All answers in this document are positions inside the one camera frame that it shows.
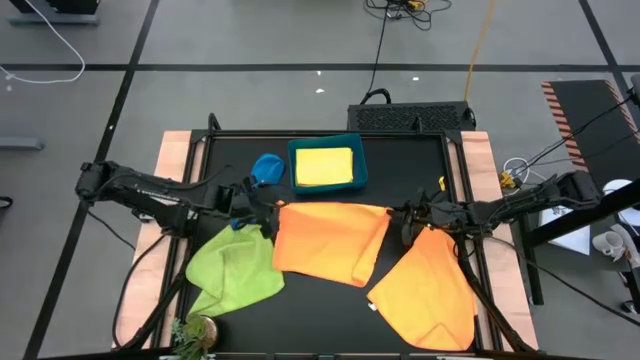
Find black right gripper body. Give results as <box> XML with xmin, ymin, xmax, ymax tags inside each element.
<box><xmin>402</xmin><ymin>187</ymin><xmax>454</xmax><ymax>247</ymax></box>

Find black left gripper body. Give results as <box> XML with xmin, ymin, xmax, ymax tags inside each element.
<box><xmin>232</xmin><ymin>175</ymin><xmax>281</xmax><ymax>242</ymax></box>

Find orange microfiber towel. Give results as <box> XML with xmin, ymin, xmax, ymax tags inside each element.
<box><xmin>271</xmin><ymin>200</ymin><xmax>394</xmax><ymax>289</ymax></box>
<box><xmin>366</xmin><ymin>226</ymin><xmax>479</xmax><ymax>353</ymax></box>

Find yellow microfiber towel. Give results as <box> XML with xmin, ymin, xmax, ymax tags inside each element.
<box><xmin>294</xmin><ymin>146</ymin><xmax>355</xmax><ymax>188</ymax></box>

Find blue microfiber towel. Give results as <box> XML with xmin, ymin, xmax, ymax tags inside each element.
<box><xmin>228</xmin><ymin>152</ymin><xmax>287</xmax><ymax>232</ymax></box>

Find green microfiber towel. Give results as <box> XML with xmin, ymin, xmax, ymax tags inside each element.
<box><xmin>185</xmin><ymin>223</ymin><xmax>286</xmax><ymax>318</ymax></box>

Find teal plastic bin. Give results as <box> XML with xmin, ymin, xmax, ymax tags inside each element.
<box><xmin>286</xmin><ymin>132</ymin><xmax>370</xmax><ymax>196</ymax></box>

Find black perforated computer case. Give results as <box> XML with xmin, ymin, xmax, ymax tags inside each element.
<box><xmin>347</xmin><ymin>100</ymin><xmax>477</xmax><ymax>132</ymax></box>

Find white paper sheet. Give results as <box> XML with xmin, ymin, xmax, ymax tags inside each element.
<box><xmin>538</xmin><ymin>209</ymin><xmax>592</xmax><ymax>256</ymax></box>

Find small potted plant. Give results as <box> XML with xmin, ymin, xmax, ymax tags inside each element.
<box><xmin>170</xmin><ymin>313</ymin><xmax>220</xmax><ymax>360</ymax></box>

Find black stand beam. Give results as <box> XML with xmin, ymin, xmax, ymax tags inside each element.
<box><xmin>517</xmin><ymin>178</ymin><xmax>640</xmax><ymax>306</ymax></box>

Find white mug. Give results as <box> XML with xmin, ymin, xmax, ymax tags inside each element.
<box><xmin>592</xmin><ymin>230</ymin><xmax>627</xmax><ymax>261</ymax></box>

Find black mat striped edges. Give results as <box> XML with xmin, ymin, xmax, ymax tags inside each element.
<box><xmin>541</xmin><ymin>79</ymin><xmax>640</xmax><ymax>187</ymax></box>

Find white round cap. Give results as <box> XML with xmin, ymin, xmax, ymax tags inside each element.
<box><xmin>601</xmin><ymin>178</ymin><xmax>635</xmax><ymax>199</ymax></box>

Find grey floor bar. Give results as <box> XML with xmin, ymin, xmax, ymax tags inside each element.
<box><xmin>0</xmin><ymin>137</ymin><xmax>46</xmax><ymax>152</ymax></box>

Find grey desk foot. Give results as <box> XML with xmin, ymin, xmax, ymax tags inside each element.
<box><xmin>7</xmin><ymin>0</ymin><xmax>101</xmax><ymax>27</ymax></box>

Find black metal table frame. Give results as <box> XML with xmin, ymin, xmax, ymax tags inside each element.
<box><xmin>115</xmin><ymin>112</ymin><xmax>537</xmax><ymax>360</ymax></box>

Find white cable coil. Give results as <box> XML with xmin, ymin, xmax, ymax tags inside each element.
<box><xmin>502</xmin><ymin>156</ymin><xmax>546</xmax><ymax>182</ymax></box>

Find black cable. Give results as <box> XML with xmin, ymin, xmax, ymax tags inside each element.
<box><xmin>489</xmin><ymin>234</ymin><xmax>640</xmax><ymax>316</ymax></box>
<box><xmin>514</xmin><ymin>92</ymin><xmax>636</xmax><ymax>176</ymax></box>
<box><xmin>111</xmin><ymin>232</ymin><xmax>169</xmax><ymax>349</ymax></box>
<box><xmin>366</xmin><ymin>9</ymin><xmax>393</xmax><ymax>105</ymax></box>

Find yellow cable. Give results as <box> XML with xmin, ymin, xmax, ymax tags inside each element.
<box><xmin>463</xmin><ymin>0</ymin><xmax>498</xmax><ymax>104</ymax></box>

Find tangled cable bundle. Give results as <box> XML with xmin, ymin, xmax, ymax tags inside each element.
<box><xmin>364</xmin><ymin>0</ymin><xmax>454</xmax><ymax>32</ymax></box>

